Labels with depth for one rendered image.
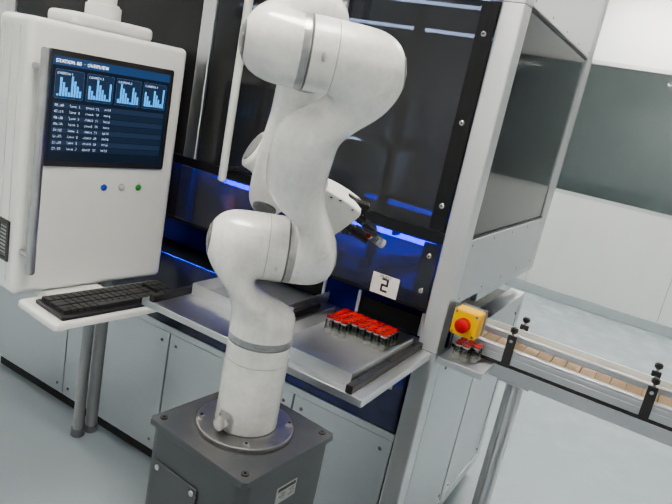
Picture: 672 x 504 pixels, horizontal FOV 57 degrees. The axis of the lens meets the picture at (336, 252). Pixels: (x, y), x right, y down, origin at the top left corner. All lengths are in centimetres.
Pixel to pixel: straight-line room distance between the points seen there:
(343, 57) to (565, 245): 555
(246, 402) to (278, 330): 15
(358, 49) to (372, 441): 132
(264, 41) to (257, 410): 66
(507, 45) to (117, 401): 190
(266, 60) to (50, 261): 126
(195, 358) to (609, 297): 470
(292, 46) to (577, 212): 553
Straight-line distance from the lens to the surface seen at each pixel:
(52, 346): 286
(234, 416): 118
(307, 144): 90
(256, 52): 82
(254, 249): 105
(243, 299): 108
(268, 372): 114
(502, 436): 191
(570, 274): 631
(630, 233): 619
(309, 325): 171
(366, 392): 143
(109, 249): 204
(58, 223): 192
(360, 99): 85
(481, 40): 165
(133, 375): 250
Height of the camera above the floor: 151
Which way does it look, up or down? 14 degrees down
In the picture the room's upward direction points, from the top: 11 degrees clockwise
